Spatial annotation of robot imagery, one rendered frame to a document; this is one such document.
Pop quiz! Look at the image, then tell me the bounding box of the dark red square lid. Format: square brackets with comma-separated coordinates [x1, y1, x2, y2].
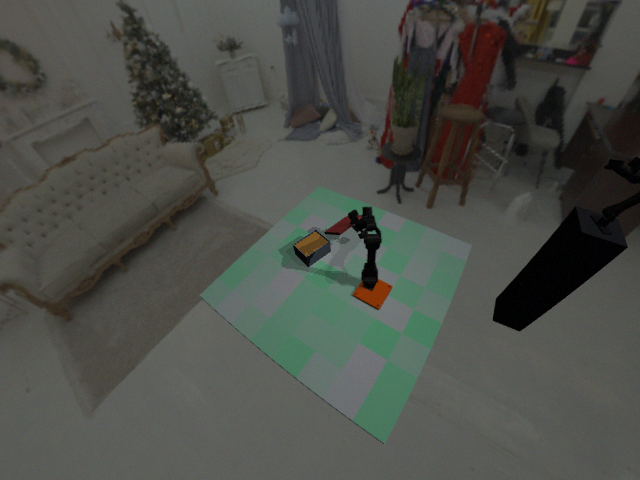
[325, 215, 362, 235]

